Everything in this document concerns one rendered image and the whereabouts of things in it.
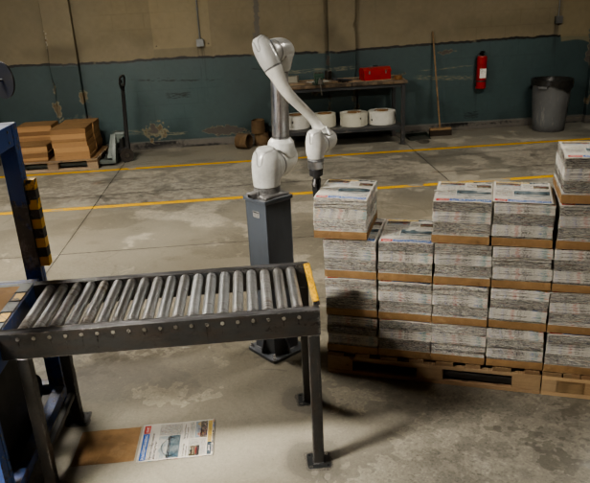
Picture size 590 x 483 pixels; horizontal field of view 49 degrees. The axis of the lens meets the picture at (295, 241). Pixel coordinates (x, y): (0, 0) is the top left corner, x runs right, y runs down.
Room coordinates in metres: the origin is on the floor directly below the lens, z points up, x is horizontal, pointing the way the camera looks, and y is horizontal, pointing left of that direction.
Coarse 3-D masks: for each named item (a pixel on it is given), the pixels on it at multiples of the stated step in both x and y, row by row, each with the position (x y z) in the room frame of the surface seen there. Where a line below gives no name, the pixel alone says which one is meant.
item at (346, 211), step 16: (320, 192) 3.31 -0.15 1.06; (336, 192) 3.30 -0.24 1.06; (352, 192) 3.29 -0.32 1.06; (368, 192) 3.28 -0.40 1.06; (320, 208) 3.22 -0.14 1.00; (336, 208) 3.20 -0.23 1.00; (352, 208) 3.17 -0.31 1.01; (368, 208) 3.21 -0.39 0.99; (320, 224) 3.22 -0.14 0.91; (336, 224) 3.20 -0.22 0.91; (352, 224) 3.17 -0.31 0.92; (368, 224) 3.22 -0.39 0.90
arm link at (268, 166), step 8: (256, 152) 3.50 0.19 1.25; (264, 152) 3.47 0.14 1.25; (272, 152) 3.48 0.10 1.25; (256, 160) 3.47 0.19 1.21; (264, 160) 3.46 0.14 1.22; (272, 160) 3.46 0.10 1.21; (280, 160) 3.52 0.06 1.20; (256, 168) 3.47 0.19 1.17; (264, 168) 3.45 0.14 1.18; (272, 168) 3.46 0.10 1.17; (280, 168) 3.51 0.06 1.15; (256, 176) 3.47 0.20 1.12; (264, 176) 3.45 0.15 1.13; (272, 176) 3.45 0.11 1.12; (280, 176) 3.51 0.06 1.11; (256, 184) 3.47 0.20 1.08; (264, 184) 3.45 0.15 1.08; (272, 184) 3.46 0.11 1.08; (280, 184) 3.51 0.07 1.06
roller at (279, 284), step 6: (276, 270) 2.89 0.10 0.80; (282, 270) 2.92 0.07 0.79; (276, 276) 2.83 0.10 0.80; (282, 276) 2.84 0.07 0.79; (276, 282) 2.76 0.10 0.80; (282, 282) 2.76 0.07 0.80; (276, 288) 2.70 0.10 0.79; (282, 288) 2.68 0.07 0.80; (276, 294) 2.64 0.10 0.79; (282, 294) 2.62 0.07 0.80; (276, 300) 2.59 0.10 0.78; (282, 300) 2.56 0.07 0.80; (282, 306) 2.50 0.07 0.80
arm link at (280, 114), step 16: (288, 48) 3.65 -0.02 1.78; (288, 64) 3.65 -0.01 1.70; (272, 96) 3.67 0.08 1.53; (272, 112) 3.67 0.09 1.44; (288, 112) 3.69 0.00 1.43; (272, 128) 3.68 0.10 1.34; (288, 128) 3.69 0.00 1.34; (272, 144) 3.64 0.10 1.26; (288, 144) 3.64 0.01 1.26; (288, 160) 3.62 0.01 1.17
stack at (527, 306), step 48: (336, 240) 3.21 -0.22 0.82; (384, 240) 3.16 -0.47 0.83; (336, 288) 3.21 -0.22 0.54; (384, 288) 3.13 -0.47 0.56; (432, 288) 3.07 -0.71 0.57; (480, 288) 3.00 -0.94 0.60; (336, 336) 3.22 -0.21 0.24; (384, 336) 3.14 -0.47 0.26; (432, 336) 3.06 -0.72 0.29; (480, 336) 3.00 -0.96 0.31; (528, 336) 2.93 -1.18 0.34; (480, 384) 2.99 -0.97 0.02; (528, 384) 2.92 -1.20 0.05
